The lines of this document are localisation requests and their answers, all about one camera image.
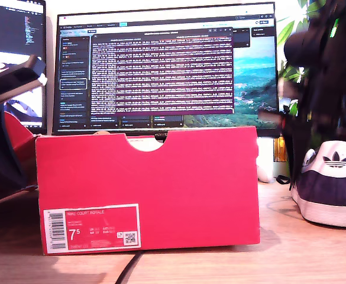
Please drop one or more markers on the green leafy houseplant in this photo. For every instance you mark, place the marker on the green leafy houseplant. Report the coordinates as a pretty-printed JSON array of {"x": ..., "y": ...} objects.
[{"x": 291, "y": 75}]

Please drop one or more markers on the white game controller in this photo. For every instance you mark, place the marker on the white game controller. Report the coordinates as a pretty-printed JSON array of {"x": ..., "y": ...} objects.
[{"x": 264, "y": 174}]

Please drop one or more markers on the black monitor with code editor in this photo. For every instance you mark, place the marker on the black monitor with code editor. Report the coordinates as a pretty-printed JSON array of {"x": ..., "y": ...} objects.
[{"x": 13, "y": 29}]

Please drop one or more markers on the amber glass pump bottle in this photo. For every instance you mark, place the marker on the amber glass pump bottle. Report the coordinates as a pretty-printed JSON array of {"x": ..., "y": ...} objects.
[{"x": 279, "y": 151}]

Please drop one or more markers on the blue Adidas shoe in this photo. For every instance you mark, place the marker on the blue Adidas shoe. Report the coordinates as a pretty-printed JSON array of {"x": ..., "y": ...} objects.
[{"x": 332, "y": 189}]

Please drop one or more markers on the black Huawei monitor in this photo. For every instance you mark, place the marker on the black Huawei monitor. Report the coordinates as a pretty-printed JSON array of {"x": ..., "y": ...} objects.
[{"x": 161, "y": 74}]

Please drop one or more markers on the red Nike shoebox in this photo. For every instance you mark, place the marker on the red Nike shoebox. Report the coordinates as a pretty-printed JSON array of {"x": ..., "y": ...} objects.
[{"x": 161, "y": 189}]

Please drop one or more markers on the red shoebox lid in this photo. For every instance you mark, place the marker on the red shoebox lid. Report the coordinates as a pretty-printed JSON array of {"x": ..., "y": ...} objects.
[{"x": 19, "y": 130}]

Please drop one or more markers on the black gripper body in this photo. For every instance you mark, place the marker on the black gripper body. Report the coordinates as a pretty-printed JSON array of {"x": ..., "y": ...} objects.
[{"x": 10, "y": 85}]

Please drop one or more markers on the small white ceramic pot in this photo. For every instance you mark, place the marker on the small white ceramic pot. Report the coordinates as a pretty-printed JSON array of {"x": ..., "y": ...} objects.
[{"x": 279, "y": 170}]

